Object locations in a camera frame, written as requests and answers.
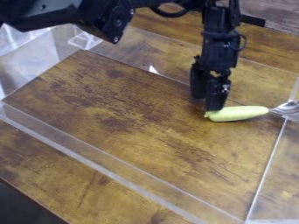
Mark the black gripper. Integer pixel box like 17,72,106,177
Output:
191,31,241,111

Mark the green handled metal spoon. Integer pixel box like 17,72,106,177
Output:
204,101,299,123

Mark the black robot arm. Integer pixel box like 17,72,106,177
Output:
0,0,243,112

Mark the black strip on table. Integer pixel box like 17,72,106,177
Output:
240,14,267,27

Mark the clear acrylic enclosure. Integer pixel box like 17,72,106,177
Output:
0,25,299,224

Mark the black cable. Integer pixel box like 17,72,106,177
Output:
149,5,248,53

